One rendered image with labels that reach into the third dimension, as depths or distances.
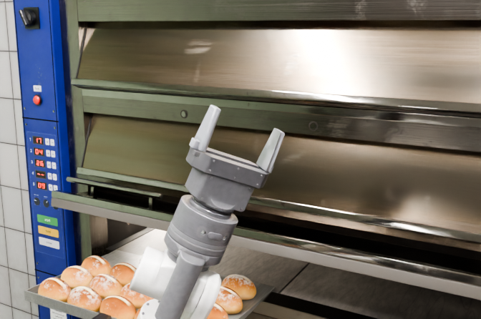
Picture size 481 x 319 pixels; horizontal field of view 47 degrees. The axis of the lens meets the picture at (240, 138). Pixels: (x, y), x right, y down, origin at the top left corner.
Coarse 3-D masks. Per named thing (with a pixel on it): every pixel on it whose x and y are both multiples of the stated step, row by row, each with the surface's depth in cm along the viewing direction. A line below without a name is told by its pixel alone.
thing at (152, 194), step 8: (88, 184) 150; (96, 184) 149; (104, 184) 148; (112, 184) 147; (96, 192) 151; (128, 192) 144; (136, 192) 143; (144, 192) 141; (152, 192) 140; (160, 192) 140; (152, 200) 140; (152, 208) 141
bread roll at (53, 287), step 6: (42, 282) 142; (48, 282) 141; (54, 282) 140; (60, 282) 141; (42, 288) 141; (48, 288) 140; (54, 288) 139; (60, 288) 139; (66, 288) 140; (42, 294) 140; (48, 294) 139; (54, 294) 139; (60, 294) 139; (66, 294) 140; (60, 300) 139; (66, 300) 140
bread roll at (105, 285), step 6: (96, 276) 144; (102, 276) 143; (108, 276) 144; (90, 282) 145; (96, 282) 143; (102, 282) 142; (108, 282) 142; (114, 282) 142; (96, 288) 142; (102, 288) 141; (108, 288) 141; (114, 288) 141; (120, 288) 142; (102, 294) 141; (108, 294) 141; (114, 294) 141
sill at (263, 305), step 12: (108, 252) 172; (264, 300) 142; (276, 300) 142; (288, 300) 142; (300, 300) 142; (264, 312) 142; (276, 312) 140; (288, 312) 139; (300, 312) 137; (312, 312) 136; (324, 312) 136; (336, 312) 136; (348, 312) 136
